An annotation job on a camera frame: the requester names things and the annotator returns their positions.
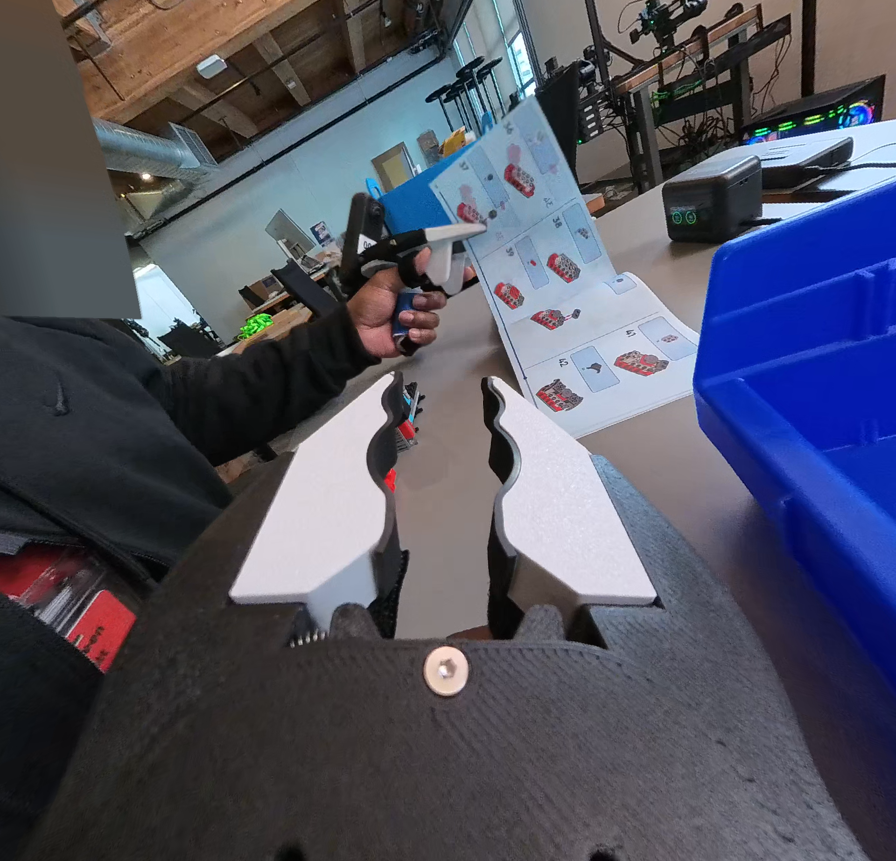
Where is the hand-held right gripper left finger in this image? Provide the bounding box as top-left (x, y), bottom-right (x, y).
top-left (230, 371), bottom-right (410, 631)

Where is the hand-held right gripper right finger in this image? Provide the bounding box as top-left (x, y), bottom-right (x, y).
top-left (479, 376), bottom-right (660, 641)

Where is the red and teal brick model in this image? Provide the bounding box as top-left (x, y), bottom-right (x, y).
top-left (399, 382), bottom-right (427, 452)

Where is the brick instruction booklet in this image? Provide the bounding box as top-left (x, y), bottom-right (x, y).
top-left (428, 93), bottom-right (701, 441)

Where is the blue plastic parts bin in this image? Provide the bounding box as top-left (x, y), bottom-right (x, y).
top-left (693, 179), bottom-right (896, 673)

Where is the person's left forearm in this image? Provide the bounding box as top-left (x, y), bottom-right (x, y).
top-left (157, 301), bottom-right (382, 466)

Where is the grey desk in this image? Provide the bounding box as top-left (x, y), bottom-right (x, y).
top-left (259, 119), bottom-right (896, 861)

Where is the wooden standing desk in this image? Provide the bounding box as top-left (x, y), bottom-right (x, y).
top-left (609, 4), bottom-right (792, 194)

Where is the person's left hand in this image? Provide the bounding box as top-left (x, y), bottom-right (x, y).
top-left (353, 245), bottom-right (477, 360)

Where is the blue fabric storage bin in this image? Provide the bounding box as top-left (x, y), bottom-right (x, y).
top-left (364, 175), bottom-right (456, 243)

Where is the framed brown board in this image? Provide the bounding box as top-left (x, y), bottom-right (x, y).
top-left (371, 144), bottom-right (414, 194)

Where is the grey monitor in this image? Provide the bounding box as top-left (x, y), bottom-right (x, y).
top-left (265, 209), bottom-right (316, 257)

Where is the black office chair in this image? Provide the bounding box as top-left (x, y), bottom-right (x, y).
top-left (269, 259), bottom-right (344, 316)

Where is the group of black bar stools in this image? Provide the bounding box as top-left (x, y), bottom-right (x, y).
top-left (426, 56), bottom-right (506, 134)

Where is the black mesh chair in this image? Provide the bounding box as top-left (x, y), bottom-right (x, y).
top-left (535, 60), bottom-right (596, 176)

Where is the red graphic shirt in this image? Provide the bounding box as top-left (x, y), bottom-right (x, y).
top-left (0, 542), bottom-right (137, 674)

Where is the black power station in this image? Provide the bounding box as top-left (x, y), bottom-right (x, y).
top-left (661, 154), bottom-right (764, 243)

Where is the person's dark jacket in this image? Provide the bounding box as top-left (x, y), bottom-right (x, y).
top-left (0, 315), bottom-right (239, 861)

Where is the flat black device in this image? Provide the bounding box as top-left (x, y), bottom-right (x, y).
top-left (756, 135), bottom-right (856, 190)

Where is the computer tower with coloured lights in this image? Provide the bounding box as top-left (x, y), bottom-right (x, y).
top-left (738, 74), bottom-right (886, 145)

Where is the black metal stand pole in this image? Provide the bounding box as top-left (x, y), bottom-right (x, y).
top-left (800, 0), bottom-right (820, 98)

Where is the silver ventilation duct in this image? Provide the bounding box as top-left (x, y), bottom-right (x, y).
top-left (91, 116), bottom-right (218, 183)

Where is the black camera rig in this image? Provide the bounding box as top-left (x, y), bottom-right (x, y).
top-left (619, 0), bottom-right (708, 43)

